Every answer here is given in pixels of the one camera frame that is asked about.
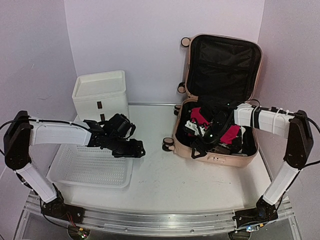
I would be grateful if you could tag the magenta t-shirt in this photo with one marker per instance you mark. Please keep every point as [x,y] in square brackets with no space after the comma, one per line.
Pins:
[196,116]

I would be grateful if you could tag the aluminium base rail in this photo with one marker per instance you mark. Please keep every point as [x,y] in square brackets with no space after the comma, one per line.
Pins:
[96,222]

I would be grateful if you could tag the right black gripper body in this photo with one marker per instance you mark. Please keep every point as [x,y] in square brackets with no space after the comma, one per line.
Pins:
[212,141]

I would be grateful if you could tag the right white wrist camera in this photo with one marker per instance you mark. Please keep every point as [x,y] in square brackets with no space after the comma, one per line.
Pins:
[194,129]

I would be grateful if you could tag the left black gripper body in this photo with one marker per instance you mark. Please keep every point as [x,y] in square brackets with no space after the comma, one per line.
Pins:
[121,150]

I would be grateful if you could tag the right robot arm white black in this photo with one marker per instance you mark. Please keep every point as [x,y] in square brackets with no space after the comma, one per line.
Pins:
[293,127]

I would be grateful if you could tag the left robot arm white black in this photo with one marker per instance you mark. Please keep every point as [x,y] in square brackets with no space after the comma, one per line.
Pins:
[24,131]

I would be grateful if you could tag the white plastic drawer unit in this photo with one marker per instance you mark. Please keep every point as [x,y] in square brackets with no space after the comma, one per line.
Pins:
[100,96]

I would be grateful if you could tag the black white patterned garment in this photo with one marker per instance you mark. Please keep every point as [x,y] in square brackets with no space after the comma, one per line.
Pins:
[237,147]

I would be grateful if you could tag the white perforated plastic basket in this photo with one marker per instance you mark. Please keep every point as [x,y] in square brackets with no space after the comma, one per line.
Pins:
[76,165]

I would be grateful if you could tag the pink hard-shell suitcase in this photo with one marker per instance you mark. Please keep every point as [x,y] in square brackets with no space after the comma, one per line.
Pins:
[221,74]

